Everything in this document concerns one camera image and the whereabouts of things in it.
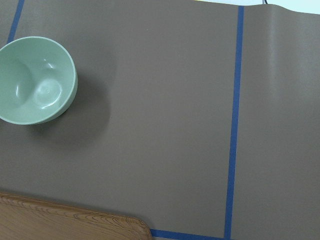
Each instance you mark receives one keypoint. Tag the brown wooden tray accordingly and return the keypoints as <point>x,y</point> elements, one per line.
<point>26,218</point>

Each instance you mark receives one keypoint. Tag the mint green bowl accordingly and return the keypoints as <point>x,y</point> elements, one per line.
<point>38,80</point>

